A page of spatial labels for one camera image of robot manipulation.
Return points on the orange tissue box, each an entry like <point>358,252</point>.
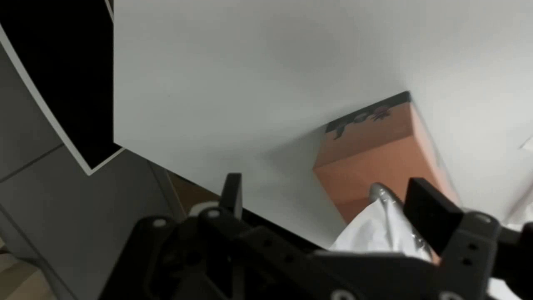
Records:
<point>376,160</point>

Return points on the black panel with white border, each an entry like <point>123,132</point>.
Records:
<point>60,72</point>

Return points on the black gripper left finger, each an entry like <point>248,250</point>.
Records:
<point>231,194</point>

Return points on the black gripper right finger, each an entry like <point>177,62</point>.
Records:
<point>430,214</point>

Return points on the white tissue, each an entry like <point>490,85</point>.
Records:
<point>368,234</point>

